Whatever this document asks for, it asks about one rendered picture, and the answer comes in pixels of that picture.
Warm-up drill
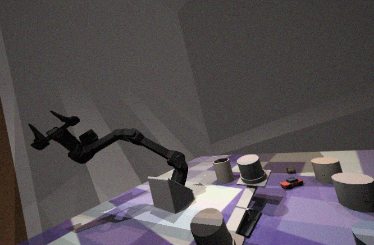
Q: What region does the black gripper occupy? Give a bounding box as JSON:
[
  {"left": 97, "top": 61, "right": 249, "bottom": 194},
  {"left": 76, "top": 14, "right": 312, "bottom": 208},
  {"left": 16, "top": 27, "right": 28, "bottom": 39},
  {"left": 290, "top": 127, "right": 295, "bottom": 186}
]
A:
[{"left": 28, "top": 111, "right": 80, "bottom": 151}]

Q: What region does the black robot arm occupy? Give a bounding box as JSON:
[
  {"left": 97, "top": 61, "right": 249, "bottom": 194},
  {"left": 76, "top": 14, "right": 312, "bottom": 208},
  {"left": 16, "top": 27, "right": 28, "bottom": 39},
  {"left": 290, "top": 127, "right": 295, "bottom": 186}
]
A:
[{"left": 65, "top": 128, "right": 188, "bottom": 186}]

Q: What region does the small grey pebble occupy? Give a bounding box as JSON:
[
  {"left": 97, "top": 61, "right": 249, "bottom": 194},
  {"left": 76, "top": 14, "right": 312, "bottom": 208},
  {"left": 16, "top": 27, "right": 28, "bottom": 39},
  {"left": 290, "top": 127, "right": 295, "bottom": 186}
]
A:
[{"left": 286, "top": 166, "right": 296, "bottom": 174}]

